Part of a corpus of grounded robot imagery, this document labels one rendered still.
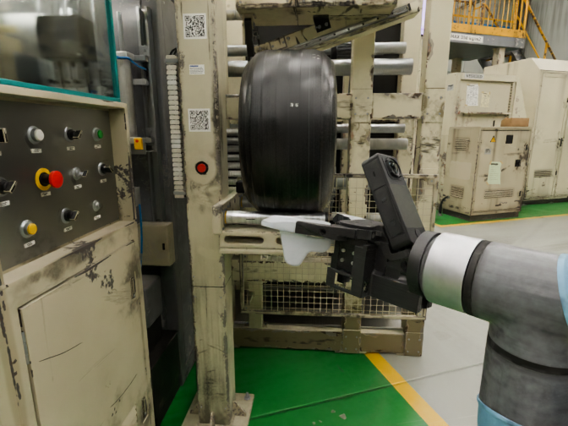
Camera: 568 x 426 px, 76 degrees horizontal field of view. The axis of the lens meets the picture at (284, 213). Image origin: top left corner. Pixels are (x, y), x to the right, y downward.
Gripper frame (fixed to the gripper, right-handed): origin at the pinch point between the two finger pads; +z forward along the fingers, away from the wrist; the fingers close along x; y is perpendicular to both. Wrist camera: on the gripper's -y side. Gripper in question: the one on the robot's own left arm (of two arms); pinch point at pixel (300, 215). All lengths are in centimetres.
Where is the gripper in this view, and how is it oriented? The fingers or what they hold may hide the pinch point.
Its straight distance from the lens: 52.8
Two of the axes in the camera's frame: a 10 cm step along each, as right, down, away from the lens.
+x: 7.2, -0.1, 7.0
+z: -6.9, -1.6, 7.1
